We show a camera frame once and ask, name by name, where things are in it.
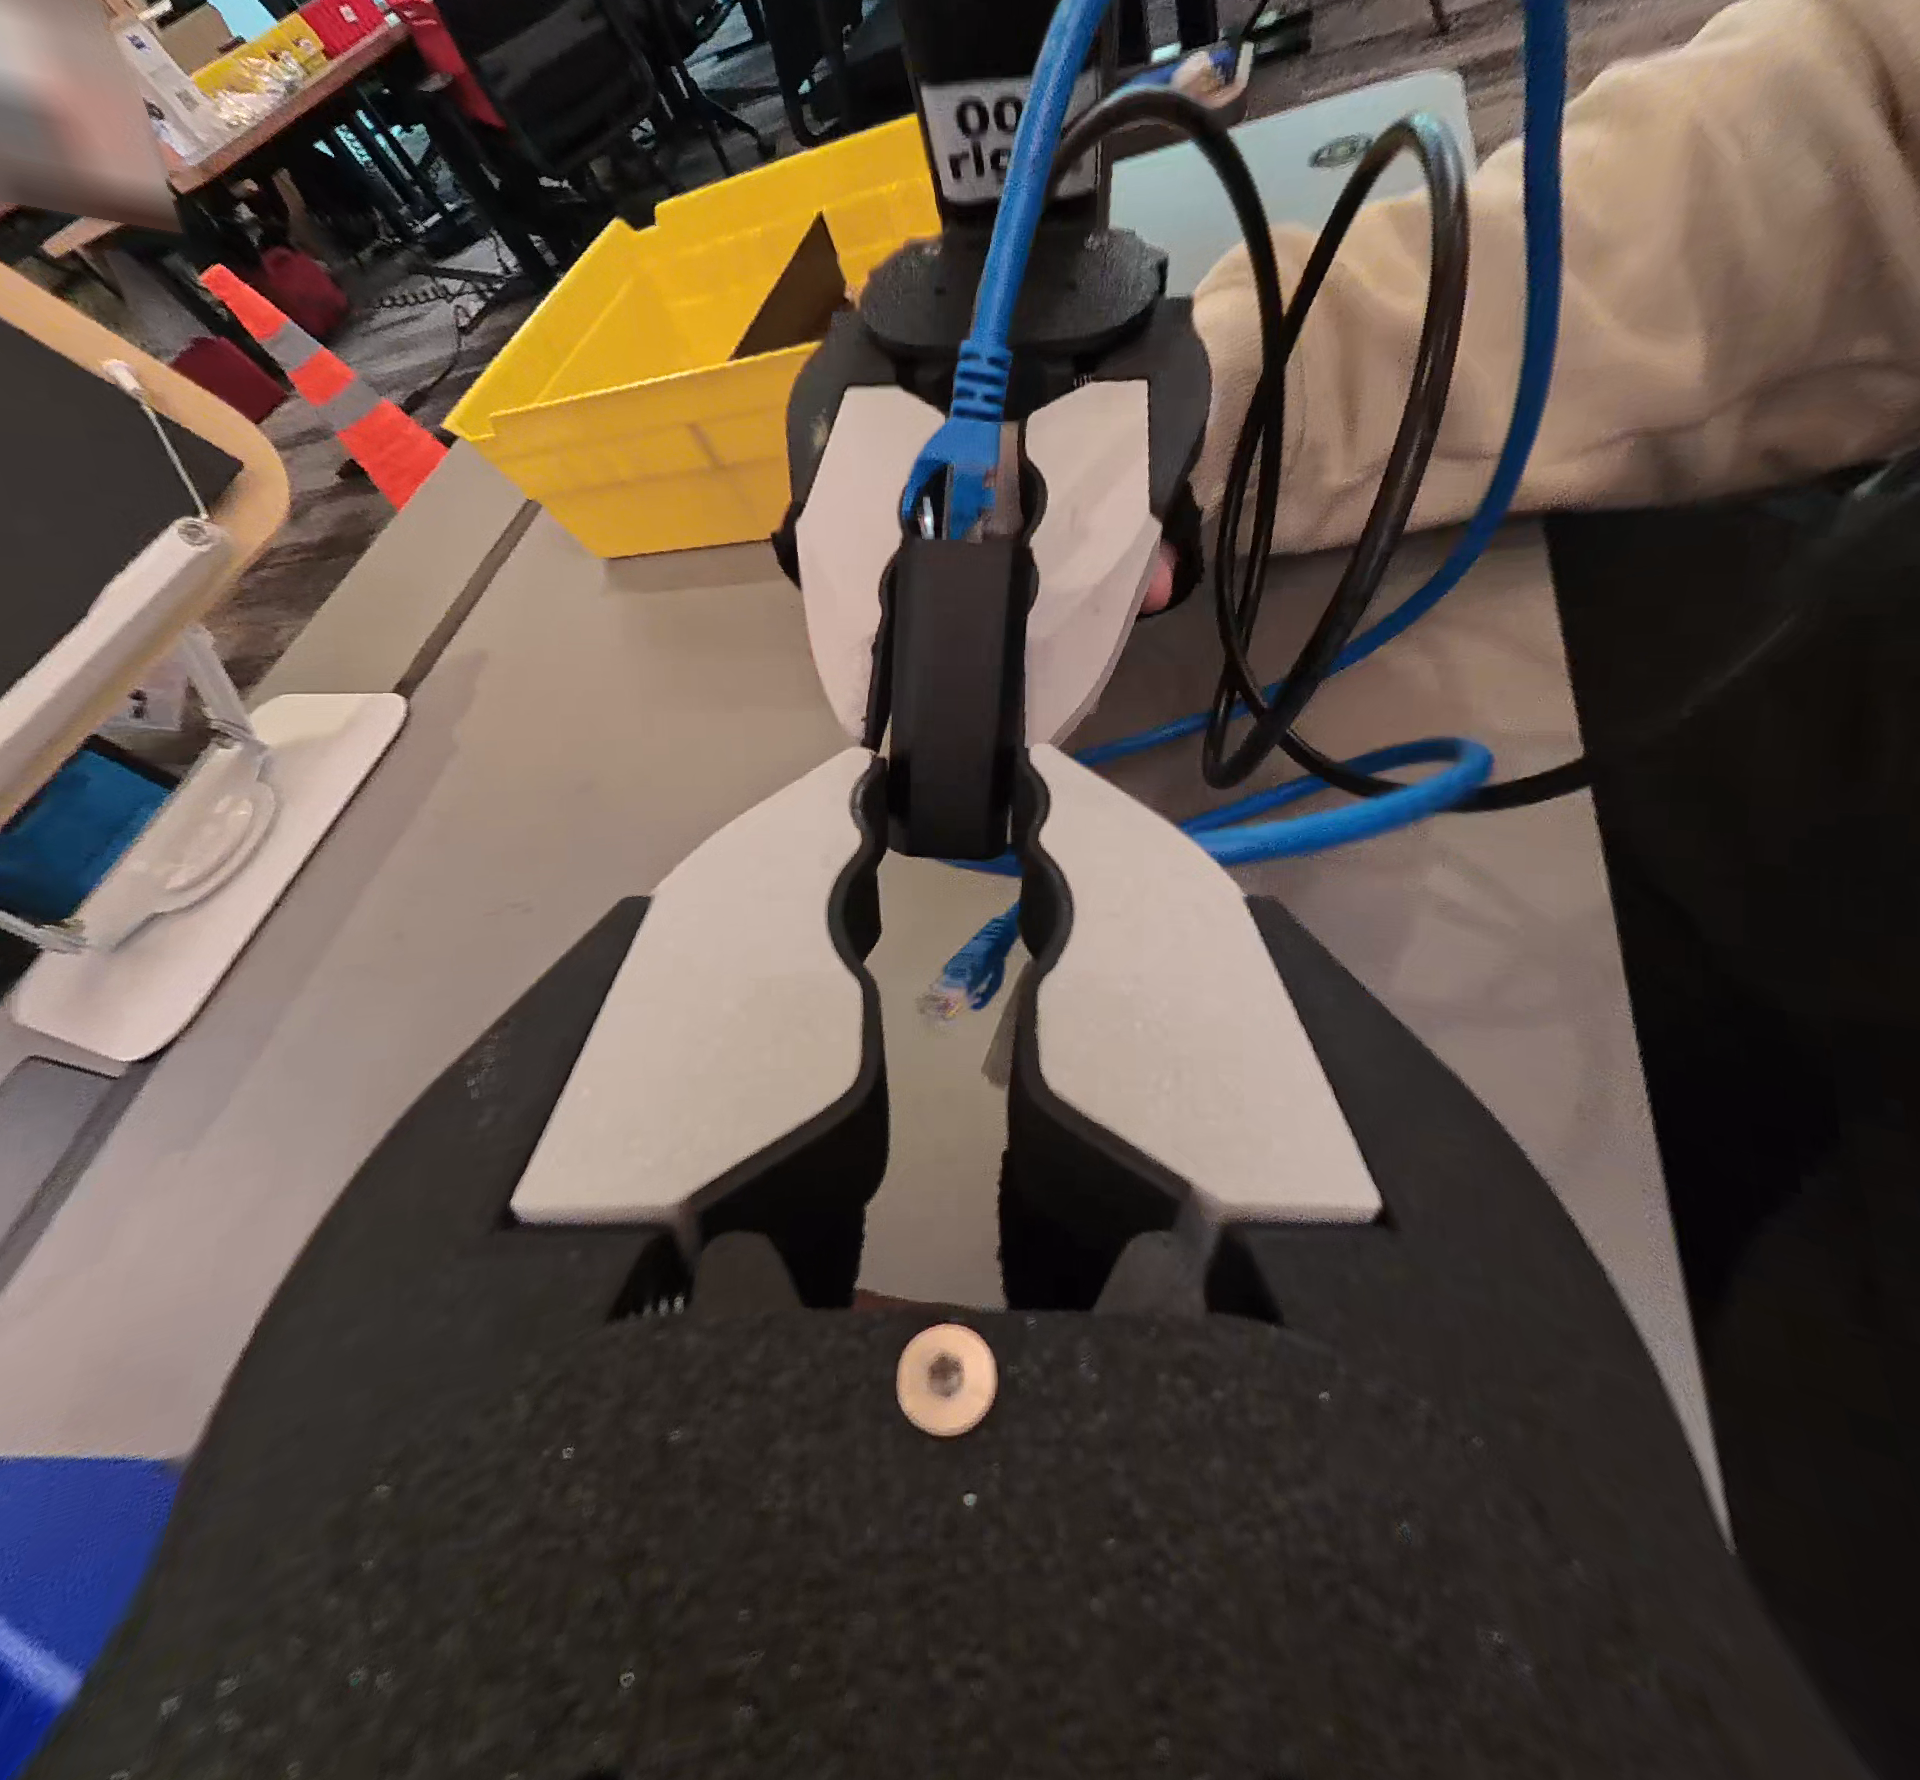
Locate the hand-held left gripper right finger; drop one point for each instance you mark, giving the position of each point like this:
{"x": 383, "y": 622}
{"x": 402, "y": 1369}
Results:
{"x": 1200, "y": 1032}

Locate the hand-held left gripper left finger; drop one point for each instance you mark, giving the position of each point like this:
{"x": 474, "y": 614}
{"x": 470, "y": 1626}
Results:
{"x": 705, "y": 1032}

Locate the yellow plastic bin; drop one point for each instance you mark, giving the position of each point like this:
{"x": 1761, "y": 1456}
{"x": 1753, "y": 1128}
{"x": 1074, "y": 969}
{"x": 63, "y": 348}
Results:
{"x": 632, "y": 431}

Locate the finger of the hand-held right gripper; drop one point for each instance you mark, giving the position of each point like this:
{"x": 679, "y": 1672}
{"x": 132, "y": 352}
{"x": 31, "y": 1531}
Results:
{"x": 848, "y": 534}
{"x": 1095, "y": 534}

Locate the blue plastic bin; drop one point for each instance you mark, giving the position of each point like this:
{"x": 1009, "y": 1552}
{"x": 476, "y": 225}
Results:
{"x": 74, "y": 1588}

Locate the orange striped traffic cone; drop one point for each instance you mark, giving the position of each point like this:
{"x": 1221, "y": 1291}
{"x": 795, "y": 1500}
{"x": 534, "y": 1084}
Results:
{"x": 352, "y": 408}

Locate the black office chair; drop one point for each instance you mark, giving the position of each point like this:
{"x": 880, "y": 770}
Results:
{"x": 556, "y": 43}

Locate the black ethernet adapter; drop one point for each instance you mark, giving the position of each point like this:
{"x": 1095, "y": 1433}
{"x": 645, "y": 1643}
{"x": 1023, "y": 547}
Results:
{"x": 959, "y": 701}

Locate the black bin divider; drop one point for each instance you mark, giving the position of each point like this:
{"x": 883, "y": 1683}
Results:
{"x": 795, "y": 303}

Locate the wooden table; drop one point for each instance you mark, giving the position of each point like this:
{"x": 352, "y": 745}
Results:
{"x": 285, "y": 117}

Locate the blue storage box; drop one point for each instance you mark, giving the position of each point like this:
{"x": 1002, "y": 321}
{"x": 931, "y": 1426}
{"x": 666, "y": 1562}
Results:
{"x": 74, "y": 836}

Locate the person's right hand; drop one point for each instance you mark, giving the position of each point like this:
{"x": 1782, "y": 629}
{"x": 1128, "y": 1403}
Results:
{"x": 1165, "y": 581}

